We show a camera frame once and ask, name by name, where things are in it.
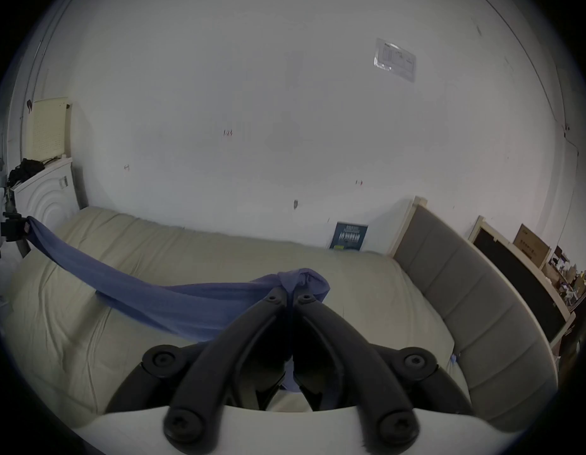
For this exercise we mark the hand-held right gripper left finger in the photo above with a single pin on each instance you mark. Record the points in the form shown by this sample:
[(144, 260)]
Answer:
[(212, 372)]

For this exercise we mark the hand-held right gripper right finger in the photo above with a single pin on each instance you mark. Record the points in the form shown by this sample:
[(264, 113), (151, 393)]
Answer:
[(364, 372)]

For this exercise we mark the blue garment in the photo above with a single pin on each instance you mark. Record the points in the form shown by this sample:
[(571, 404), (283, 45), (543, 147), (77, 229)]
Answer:
[(179, 301)]

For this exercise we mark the black bundle of cloth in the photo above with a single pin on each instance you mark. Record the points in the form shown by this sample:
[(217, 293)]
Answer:
[(25, 169)]

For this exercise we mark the beige perforated panel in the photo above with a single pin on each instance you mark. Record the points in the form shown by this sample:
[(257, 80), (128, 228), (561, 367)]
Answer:
[(46, 128)]

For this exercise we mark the bed with beige sheet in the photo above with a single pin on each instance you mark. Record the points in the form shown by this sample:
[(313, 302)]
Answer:
[(217, 259)]

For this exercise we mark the grey padded headboard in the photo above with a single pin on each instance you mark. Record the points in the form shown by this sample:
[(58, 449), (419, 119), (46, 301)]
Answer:
[(487, 330)]

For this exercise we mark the dark blue book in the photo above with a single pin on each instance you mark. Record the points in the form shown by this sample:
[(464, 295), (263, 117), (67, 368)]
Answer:
[(348, 236)]

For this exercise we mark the brown carton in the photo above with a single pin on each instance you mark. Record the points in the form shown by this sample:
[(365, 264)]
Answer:
[(532, 247)]

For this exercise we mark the paper sheet in plastic sleeve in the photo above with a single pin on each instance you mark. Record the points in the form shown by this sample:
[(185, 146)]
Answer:
[(395, 59)]

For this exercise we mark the black panel with wooden frame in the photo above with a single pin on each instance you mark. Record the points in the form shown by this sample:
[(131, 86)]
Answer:
[(525, 277)]

